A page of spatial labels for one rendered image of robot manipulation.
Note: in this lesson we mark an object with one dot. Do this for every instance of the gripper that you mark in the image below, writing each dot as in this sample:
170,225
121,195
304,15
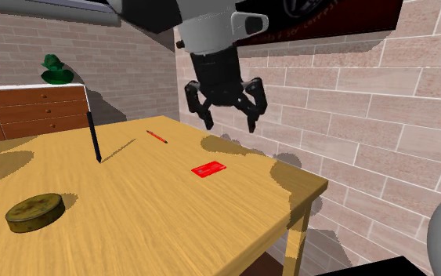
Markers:
218,76

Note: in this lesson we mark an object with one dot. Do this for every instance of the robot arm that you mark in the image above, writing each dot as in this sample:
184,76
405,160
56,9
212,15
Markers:
204,26

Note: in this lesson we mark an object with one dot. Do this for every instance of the red card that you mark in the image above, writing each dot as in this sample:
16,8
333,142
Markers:
208,169

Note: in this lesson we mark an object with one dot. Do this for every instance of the red pen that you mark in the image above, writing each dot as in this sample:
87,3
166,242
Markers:
157,136

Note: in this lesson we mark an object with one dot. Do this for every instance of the wooden table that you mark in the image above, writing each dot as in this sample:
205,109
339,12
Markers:
147,214

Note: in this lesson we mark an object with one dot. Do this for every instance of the black pen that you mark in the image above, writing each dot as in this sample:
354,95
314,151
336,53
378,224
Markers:
94,137

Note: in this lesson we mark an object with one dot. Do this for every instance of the green figure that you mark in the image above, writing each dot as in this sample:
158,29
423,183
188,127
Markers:
56,72

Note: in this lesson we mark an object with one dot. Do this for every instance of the brown chest of drawers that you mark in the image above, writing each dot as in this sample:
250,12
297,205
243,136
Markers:
33,111

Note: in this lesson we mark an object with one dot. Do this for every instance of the olive round tin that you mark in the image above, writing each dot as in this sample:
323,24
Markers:
35,212

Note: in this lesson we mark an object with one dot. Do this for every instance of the dark red wall picture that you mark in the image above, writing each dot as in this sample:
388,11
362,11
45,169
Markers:
319,19

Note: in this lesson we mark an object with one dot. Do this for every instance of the grey framed wall picture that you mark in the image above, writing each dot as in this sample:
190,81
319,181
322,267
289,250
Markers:
44,9

